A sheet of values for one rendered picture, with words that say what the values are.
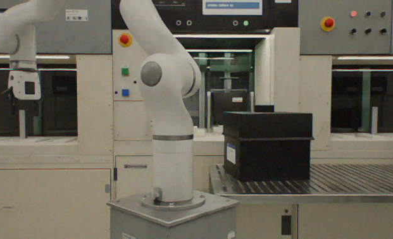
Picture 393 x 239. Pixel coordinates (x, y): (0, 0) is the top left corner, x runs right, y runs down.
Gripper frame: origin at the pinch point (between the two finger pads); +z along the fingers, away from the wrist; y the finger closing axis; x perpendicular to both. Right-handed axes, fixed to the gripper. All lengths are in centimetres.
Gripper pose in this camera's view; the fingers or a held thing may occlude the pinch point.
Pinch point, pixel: (24, 114)
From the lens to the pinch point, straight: 145.0
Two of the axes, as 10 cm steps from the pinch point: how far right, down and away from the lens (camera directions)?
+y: 4.0, -0.5, 9.2
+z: 0.0, 10.0, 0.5
